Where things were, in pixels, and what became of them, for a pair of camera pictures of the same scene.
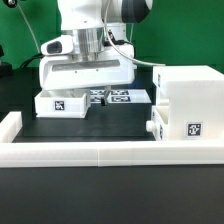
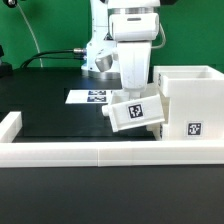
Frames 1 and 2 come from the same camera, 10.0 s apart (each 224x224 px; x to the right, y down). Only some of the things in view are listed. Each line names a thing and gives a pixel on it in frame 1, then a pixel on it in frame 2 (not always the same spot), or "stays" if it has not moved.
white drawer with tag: [63, 103] -> [135, 113]
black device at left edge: [6, 69] stays
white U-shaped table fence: [99, 154] stays
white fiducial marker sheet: [120, 96] -> [76, 96]
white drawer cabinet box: [195, 98] stays
